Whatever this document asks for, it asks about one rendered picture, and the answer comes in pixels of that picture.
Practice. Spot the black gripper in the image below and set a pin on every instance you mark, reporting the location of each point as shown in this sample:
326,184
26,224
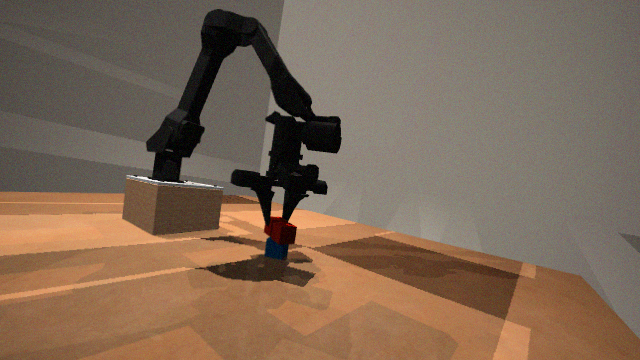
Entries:
262,185

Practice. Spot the blue cube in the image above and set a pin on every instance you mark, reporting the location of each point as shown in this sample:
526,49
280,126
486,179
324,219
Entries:
274,250

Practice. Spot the red cube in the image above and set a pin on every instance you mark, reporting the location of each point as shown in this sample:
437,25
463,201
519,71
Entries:
283,233
268,229

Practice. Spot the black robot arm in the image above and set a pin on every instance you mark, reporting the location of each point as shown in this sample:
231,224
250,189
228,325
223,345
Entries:
180,132

